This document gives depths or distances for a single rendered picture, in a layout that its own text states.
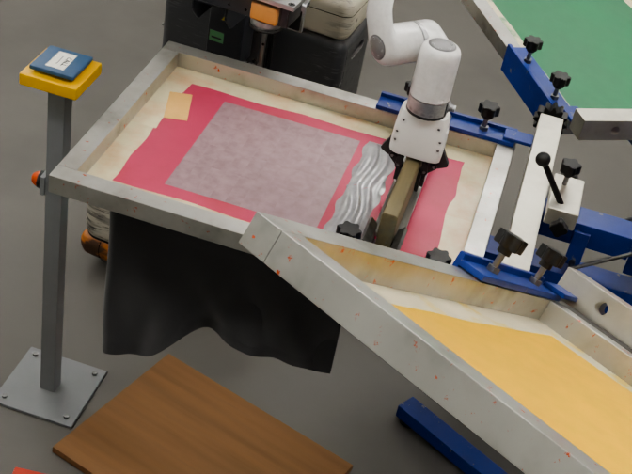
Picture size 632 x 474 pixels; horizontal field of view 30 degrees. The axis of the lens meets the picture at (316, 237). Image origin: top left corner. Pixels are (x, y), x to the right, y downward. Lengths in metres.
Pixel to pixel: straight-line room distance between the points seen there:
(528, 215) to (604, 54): 0.95
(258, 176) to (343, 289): 1.20
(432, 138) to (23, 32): 2.73
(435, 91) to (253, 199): 0.40
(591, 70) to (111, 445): 1.50
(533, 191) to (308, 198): 0.43
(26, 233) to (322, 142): 1.44
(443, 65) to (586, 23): 1.15
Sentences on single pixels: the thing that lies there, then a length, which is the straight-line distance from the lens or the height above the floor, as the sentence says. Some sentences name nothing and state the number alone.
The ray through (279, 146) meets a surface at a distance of 2.39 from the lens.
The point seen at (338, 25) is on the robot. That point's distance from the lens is 3.16.
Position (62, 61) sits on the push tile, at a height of 0.97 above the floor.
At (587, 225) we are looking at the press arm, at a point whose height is 1.04.
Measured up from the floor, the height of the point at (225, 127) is 0.96.
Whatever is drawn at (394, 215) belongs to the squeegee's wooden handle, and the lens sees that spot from 2.08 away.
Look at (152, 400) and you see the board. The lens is 3.12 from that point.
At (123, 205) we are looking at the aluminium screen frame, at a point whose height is 0.97.
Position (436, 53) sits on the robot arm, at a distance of 2.10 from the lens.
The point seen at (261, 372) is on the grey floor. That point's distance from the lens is 3.26.
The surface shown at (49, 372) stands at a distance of 3.10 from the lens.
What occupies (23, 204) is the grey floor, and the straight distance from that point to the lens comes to 3.76.
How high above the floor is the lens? 2.25
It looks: 37 degrees down
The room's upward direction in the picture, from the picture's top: 11 degrees clockwise
